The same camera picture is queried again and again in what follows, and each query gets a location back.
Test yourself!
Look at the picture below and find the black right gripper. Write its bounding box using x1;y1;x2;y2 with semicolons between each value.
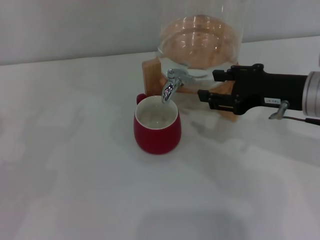
197;63;311;117

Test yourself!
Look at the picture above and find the chrome dispenser faucet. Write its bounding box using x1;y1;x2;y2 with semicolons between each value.
161;68;198;104

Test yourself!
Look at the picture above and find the red ceramic cup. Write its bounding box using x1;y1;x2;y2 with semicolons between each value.
133;93;182;156

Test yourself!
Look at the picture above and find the glass water dispenser jar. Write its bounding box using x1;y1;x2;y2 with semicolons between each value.
156;0;245;87

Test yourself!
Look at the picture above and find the wooden dispenser stand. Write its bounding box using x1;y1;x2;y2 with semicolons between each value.
141;59;251;123

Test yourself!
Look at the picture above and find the right arm connector cable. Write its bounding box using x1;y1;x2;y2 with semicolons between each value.
268;99;320;126

